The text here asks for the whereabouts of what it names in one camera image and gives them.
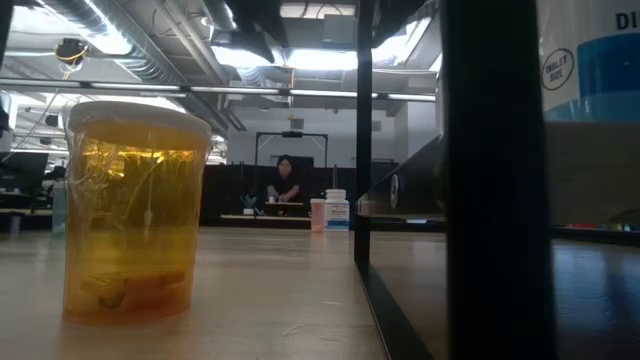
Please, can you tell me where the white bottle tablet size label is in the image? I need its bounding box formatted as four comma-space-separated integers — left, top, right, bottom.
535, 0, 640, 124

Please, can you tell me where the person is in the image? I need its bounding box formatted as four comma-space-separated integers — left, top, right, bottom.
264, 153, 304, 204

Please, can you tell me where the small pink vial white cap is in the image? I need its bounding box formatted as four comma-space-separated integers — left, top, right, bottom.
309, 198, 327, 234

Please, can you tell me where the white supplement bottle blue band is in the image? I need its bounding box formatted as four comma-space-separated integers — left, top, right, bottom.
323, 188, 351, 232

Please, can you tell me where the black background partition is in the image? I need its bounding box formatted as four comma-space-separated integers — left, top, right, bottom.
199, 160, 401, 230

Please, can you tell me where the grey ceiling box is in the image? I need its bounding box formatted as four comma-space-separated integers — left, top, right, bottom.
322, 13, 358, 49

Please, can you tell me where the orange pill bottle white cap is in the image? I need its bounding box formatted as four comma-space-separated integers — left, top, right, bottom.
62, 101, 214, 326

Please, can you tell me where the white light bar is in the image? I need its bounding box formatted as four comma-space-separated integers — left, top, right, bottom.
0, 77, 447, 104

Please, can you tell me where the black background rig frame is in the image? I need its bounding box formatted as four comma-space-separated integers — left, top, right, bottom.
254, 130, 330, 169

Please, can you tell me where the black aluminium table frame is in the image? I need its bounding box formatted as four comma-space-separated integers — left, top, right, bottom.
199, 219, 357, 231

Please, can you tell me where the black yellow ceiling cable reel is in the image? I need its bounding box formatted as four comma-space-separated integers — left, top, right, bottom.
53, 37, 91, 66

